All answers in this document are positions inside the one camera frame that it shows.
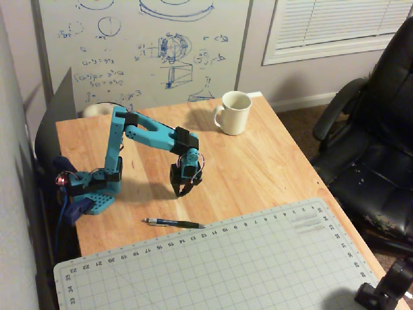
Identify cream ceramic mug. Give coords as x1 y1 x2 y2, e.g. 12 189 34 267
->
212 90 252 136

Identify blue cable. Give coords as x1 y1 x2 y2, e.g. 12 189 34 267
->
55 185 71 262

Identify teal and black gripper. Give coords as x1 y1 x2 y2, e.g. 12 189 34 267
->
169 149 204 198

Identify whiteboard with blue drawings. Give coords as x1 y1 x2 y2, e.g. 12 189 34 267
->
31 0 254 113

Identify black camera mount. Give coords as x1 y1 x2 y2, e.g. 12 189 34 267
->
354 258 413 310

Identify dark grey panel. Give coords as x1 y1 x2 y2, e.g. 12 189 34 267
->
34 67 79 164

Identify white tape roll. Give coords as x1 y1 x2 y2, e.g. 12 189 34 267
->
82 102 114 119

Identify grey cutting mat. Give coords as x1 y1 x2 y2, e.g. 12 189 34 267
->
53 196 380 310

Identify black leather office chair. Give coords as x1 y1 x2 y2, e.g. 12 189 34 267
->
311 15 413 256

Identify white window blinds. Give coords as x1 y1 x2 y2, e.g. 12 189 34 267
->
261 0 413 67

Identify black pen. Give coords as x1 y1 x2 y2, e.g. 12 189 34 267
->
144 218 207 229

